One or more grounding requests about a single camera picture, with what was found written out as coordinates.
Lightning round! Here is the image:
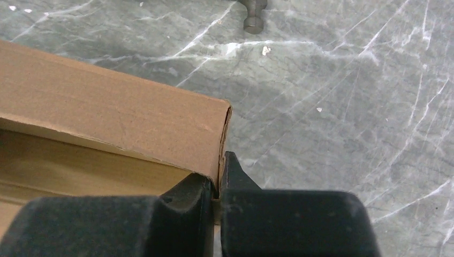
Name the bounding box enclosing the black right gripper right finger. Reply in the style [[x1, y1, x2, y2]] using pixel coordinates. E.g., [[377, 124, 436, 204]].
[[220, 151, 381, 256]]

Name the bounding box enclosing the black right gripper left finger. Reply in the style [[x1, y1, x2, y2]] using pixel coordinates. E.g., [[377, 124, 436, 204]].
[[1, 173, 214, 256]]

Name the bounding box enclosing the brown cardboard box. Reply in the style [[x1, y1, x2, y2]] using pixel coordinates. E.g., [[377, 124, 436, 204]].
[[1, 41, 232, 234]]

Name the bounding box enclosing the small hammer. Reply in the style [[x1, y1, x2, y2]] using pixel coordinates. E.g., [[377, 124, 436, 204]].
[[239, 0, 268, 34]]

